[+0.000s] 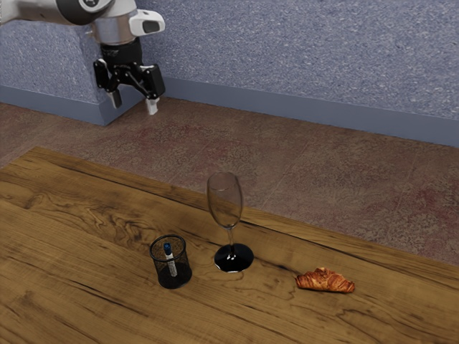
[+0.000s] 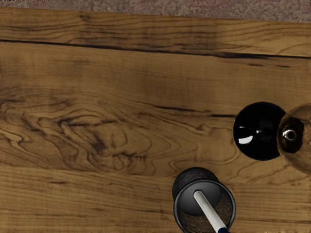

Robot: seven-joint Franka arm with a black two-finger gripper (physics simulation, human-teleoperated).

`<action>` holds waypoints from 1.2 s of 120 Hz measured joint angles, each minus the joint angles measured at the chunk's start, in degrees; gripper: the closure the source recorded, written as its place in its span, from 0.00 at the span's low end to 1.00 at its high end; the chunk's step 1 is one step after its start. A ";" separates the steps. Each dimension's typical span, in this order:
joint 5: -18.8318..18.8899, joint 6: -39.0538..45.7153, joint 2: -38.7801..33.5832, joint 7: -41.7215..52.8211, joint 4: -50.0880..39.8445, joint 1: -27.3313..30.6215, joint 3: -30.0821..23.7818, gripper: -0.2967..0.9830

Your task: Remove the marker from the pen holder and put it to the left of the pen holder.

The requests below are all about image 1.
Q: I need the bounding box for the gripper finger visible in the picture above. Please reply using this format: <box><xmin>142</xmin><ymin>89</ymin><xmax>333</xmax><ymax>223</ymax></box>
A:
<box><xmin>93</xmin><ymin>58</ymin><xmax>123</xmax><ymax>110</ymax></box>
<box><xmin>120</xmin><ymin>62</ymin><xmax>166</xmax><ymax>115</ymax></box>

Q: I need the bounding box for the black mesh pen holder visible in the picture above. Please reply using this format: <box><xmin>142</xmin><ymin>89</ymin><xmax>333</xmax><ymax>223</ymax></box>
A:
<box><xmin>149</xmin><ymin>234</ymin><xmax>193</xmax><ymax>290</ymax></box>

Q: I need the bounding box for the white pen with blue cap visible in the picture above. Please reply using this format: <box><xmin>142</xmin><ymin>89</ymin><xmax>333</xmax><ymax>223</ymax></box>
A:
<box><xmin>163</xmin><ymin>242</ymin><xmax>177</xmax><ymax>278</ymax></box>

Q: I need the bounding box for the brown croissant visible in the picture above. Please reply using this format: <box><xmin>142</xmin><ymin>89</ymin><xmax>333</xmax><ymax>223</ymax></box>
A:
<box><xmin>295</xmin><ymin>267</ymin><xmax>356</xmax><ymax>295</ymax></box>

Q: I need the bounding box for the clear champagne glass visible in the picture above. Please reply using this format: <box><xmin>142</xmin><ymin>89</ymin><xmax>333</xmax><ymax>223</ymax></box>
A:
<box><xmin>206</xmin><ymin>171</ymin><xmax>255</xmax><ymax>274</ymax></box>

